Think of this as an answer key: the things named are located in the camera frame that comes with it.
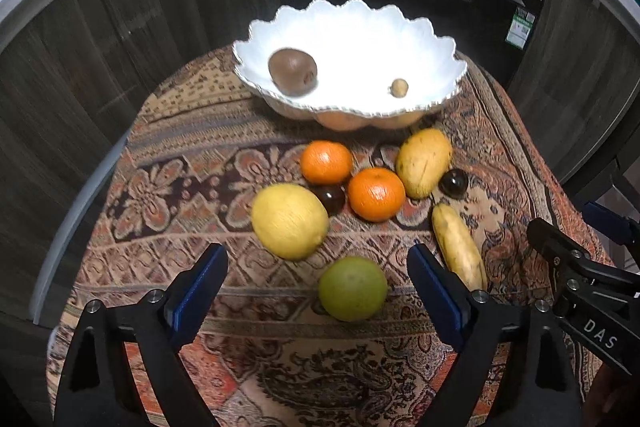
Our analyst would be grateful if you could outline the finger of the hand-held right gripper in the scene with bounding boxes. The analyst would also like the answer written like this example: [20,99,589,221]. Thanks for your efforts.
[526,218,601,280]
[582,201,640,260]

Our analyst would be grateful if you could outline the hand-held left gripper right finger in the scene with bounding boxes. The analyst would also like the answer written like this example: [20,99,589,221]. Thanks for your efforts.
[406,243,583,427]

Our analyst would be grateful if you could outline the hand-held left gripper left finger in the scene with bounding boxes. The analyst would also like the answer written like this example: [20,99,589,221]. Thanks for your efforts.
[52,243,229,427]

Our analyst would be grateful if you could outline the yellow banana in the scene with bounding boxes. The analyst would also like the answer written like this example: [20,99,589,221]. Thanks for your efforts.
[432,203,488,293]

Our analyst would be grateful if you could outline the green round citrus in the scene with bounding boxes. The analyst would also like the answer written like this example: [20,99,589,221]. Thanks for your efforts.
[318,256,389,322]

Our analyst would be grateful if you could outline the large yellow lemon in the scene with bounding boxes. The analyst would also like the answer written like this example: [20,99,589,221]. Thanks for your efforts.
[251,183,329,261]

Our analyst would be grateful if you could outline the dark plum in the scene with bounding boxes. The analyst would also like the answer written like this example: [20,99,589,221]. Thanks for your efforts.
[439,169,469,198]
[311,183,347,217]

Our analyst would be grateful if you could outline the orange tangerine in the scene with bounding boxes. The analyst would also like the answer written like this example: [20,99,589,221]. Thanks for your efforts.
[348,167,406,222]
[300,140,354,186]

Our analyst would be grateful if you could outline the yellow mango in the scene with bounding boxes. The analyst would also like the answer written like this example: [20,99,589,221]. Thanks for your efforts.
[396,128,454,200]

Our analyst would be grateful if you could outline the white scalloped bowl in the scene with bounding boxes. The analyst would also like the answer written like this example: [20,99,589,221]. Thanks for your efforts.
[232,0,468,130]

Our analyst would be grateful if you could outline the patterned tablecloth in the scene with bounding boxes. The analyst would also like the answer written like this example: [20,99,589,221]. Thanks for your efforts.
[47,42,616,427]

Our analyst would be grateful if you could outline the dark wooden cabinet door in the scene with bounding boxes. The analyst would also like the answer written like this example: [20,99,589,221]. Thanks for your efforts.
[0,0,281,323]
[505,0,640,188]

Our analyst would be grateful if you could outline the green white sticker label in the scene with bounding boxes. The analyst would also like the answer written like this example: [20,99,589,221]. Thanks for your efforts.
[505,7,535,46]

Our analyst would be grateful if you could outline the brown kiwi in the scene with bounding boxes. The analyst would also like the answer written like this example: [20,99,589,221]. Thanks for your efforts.
[268,48,319,96]

